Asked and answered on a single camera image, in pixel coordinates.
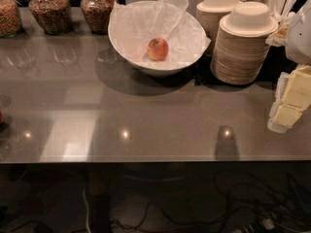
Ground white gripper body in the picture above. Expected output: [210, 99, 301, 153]
[286, 0, 311, 65]

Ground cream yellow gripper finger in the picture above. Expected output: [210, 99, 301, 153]
[267, 65, 311, 133]

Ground red yellow apple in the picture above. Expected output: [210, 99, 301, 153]
[147, 38, 168, 61]

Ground white ceramic bowl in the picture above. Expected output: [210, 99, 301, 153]
[107, 0, 209, 79]

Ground bundle of white utensils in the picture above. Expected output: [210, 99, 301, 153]
[240, 0, 296, 47]

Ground front stack paper bowls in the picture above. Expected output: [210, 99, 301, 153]
[210, 2, 278, 85]

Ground stack paper bowls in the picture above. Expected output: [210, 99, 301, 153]
[210, 2, 278, 85]
[196, 0, 239, 54]

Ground rear stack paper bowls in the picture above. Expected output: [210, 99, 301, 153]
[196, 0, 239, 54]

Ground white paper liner sheet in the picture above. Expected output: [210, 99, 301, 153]
[108, 0, 212, 66]

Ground right glass cereal jar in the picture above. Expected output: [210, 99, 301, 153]
[81, 0, 118, 35]

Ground glass cereal jar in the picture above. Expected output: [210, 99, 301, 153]
[81, 0, 118, 35]
[28, 0, 72, 35]
[0, 0, 22, 38]

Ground middle glass cereal jar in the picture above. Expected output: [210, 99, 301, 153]
[28, 0, 72, 35]

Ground left glass cereal jar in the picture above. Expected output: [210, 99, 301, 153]
[0, 0, 22, 38]

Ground cables under table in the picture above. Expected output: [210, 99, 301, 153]
[81, 168, 311, 233]

